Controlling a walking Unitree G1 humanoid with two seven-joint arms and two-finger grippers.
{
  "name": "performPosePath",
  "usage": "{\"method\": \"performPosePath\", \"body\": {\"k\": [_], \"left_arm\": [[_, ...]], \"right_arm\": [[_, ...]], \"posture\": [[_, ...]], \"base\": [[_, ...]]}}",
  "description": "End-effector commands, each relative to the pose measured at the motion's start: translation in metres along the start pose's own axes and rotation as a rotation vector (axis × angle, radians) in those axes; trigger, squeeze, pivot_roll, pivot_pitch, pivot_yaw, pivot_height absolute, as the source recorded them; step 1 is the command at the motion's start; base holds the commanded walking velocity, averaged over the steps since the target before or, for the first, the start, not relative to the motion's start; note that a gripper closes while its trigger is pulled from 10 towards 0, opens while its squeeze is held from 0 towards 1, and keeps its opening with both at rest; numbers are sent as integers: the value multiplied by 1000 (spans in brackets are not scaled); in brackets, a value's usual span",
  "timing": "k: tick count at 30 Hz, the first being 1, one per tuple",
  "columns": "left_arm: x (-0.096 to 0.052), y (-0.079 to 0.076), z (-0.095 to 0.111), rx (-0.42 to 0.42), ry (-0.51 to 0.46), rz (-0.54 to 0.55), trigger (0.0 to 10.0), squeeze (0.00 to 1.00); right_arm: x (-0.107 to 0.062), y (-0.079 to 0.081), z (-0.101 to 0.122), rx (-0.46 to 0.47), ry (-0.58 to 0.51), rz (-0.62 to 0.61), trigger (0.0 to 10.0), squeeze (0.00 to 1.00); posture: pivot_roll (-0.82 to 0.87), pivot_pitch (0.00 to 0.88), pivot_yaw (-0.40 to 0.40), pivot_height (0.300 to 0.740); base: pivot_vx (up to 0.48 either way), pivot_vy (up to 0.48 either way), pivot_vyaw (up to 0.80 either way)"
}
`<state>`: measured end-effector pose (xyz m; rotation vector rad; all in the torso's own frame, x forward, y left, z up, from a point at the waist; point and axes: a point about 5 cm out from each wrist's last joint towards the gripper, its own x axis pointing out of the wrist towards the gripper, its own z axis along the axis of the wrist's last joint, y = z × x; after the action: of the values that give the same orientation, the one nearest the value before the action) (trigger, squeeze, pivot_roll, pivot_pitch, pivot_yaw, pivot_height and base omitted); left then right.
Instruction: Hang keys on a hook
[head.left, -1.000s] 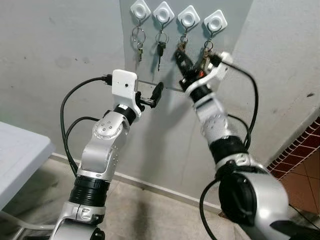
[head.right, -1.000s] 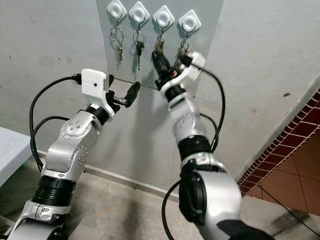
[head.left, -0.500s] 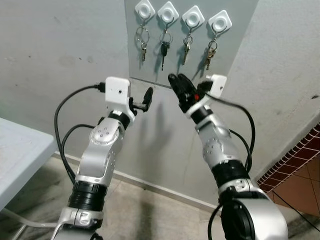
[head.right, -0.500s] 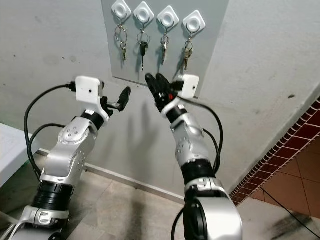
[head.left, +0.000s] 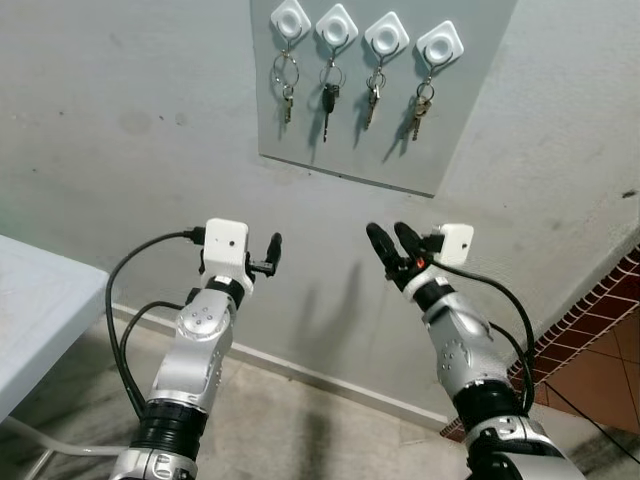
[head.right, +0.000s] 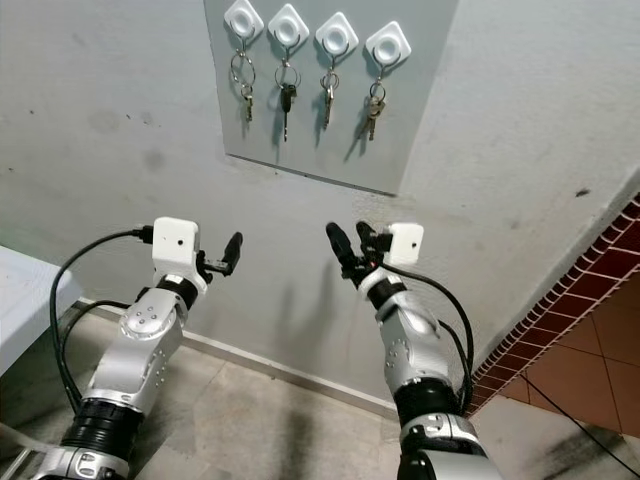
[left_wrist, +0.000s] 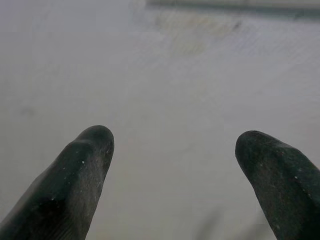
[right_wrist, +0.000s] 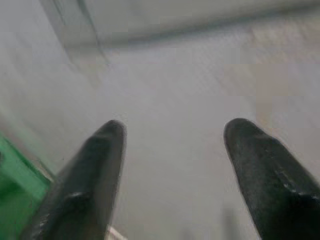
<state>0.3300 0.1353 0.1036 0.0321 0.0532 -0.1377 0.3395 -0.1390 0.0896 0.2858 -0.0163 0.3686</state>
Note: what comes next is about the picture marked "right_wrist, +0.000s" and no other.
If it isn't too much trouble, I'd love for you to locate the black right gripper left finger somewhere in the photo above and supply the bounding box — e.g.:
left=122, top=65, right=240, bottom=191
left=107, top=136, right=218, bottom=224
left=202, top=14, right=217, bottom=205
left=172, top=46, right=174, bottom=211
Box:
left=19, top=119, right=127, bottom=240

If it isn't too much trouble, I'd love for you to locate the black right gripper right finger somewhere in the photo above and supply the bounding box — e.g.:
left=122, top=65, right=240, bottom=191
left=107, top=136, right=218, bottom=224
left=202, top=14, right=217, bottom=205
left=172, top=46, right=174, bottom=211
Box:
left=223, top=117, right=320, bottom=240

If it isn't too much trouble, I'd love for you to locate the green plastic object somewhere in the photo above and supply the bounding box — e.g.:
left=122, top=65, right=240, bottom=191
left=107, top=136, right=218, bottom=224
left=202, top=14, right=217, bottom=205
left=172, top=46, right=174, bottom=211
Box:
left=0, top=131, right=54, bottom=240

